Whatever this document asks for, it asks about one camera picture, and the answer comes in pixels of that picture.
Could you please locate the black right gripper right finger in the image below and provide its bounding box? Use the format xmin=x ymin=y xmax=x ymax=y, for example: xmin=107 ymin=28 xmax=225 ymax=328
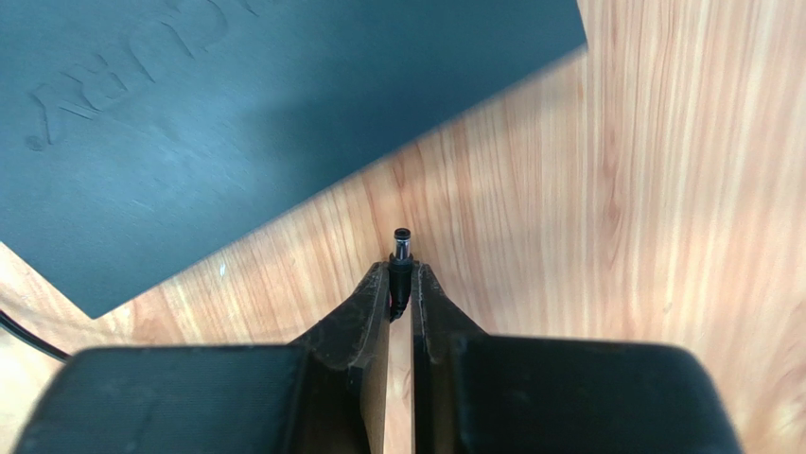
xmin=410 ymin=264 xmax=742 ymax=453

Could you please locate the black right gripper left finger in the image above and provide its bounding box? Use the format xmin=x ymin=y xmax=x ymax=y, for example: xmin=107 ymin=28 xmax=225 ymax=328
xmin=14 ymin=262 xmax=389 ymax=453

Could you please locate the thin black power cable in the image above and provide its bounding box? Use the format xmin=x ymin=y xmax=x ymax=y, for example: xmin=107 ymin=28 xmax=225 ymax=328
xmin=0 ymin=227 xmax=415 ymax=363

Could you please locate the dark grey network switch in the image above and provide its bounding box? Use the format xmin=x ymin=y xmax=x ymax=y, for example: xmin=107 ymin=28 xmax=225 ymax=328
xmin=1 ymin=0 xmax=587 ymax=318

